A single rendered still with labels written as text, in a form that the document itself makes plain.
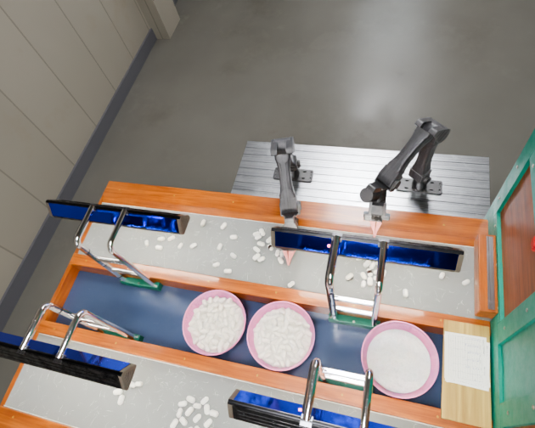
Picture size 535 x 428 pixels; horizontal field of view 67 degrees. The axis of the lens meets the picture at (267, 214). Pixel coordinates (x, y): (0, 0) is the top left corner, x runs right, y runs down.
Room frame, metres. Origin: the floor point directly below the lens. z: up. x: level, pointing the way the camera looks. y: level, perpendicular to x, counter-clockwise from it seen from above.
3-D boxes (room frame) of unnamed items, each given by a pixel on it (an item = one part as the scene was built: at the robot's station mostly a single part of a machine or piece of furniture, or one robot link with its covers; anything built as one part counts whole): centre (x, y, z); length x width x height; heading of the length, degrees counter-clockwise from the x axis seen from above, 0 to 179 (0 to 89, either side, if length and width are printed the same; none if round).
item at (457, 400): (0.10, -0.45, 0.77); 0.33 x 0.15 x 0.01; 149
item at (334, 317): (0.47, -0.21, 0.90); 0.20 x 0.19 x 0.45; 59
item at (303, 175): (1.19, -0.19, 0.71); 0.20 x 0.07 x 0.08; 59
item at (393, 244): (0.54, -0.26, 1.08); 0.62 x 0.08 x 0.07; 59
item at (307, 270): (0.81, 0.08, 0.73); 1.81 x 0.30 x 0.02; 59
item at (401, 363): (0.21, -0.26, 0.71); 0.22 x 0.22 x 0.06
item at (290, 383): (0.38, 0.34, 0.71); 1.81 x 0.06 x 0.11; 59
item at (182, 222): (1.03, 0.57, 1.08); 0.62 x 0.08 x 0.07; 59
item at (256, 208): (0.99, -0.02, 0.67); 1.81 x 0.12 x 0.19; 59
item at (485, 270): (0.36, -0.67, 0.83); 0.30 x 0.06 x 0.07; 149
